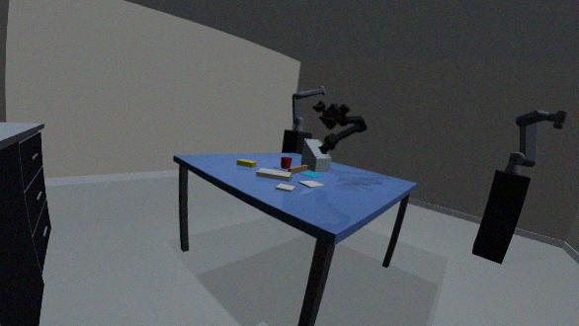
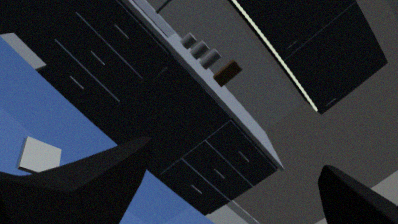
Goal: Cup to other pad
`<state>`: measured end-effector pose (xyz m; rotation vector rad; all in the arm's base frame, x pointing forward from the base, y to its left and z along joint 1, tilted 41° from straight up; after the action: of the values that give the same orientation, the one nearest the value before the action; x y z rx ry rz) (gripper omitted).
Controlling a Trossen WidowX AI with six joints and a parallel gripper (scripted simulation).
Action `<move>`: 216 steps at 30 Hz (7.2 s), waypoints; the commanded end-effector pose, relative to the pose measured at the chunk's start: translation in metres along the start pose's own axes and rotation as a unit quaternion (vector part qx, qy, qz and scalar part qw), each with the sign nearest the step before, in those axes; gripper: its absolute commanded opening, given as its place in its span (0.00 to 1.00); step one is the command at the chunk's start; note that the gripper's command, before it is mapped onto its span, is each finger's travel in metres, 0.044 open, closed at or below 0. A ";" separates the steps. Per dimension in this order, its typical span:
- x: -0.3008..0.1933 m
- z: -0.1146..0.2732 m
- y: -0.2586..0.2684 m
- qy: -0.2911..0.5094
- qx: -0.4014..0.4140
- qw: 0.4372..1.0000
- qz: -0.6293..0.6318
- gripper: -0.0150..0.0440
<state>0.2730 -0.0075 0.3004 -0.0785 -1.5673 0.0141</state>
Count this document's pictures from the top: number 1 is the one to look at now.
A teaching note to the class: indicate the white flat square tile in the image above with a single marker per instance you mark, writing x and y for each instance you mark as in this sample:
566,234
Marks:
311,184

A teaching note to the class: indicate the tan wooden plank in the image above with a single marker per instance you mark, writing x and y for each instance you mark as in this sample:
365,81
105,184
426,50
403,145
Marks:
297,169

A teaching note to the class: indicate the yellow rectangular block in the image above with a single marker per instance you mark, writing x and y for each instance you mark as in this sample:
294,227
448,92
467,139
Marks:
246,163

